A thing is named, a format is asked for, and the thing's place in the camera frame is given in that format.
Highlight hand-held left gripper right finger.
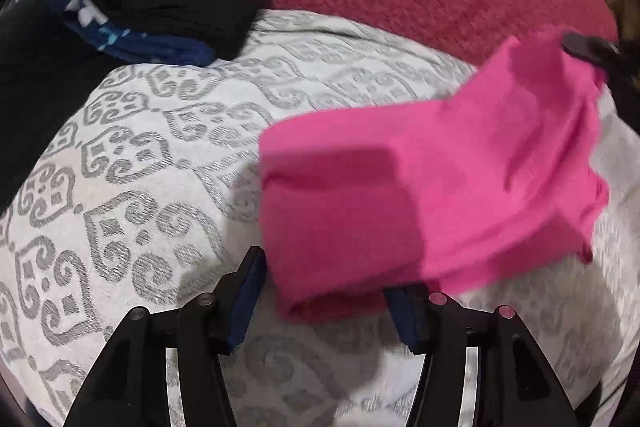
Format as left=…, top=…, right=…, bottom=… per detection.
left=385, top=284, right=583, bottom=427

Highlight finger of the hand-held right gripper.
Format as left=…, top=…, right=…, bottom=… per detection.
left=561, top=32, right=623, bottom=74

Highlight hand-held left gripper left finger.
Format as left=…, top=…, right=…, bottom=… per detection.
left=64, top=246, right=267, bottom=427

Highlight pink pants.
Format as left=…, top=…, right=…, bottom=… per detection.
left=258, top=29, right=611, bottom=324

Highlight leopard print cushion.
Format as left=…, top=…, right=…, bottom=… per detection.
left=602, top=0, right=640, bottom=58

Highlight grey patterned white blanket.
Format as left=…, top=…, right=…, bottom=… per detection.
left=0, top=9, right=640, bottom=427

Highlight folded blue patterned garment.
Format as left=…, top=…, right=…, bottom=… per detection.
left=48, top=0, right=217, bottom=68

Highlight large black cloth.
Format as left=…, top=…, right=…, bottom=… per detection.
left=0, top=0, right=131, bottom=215

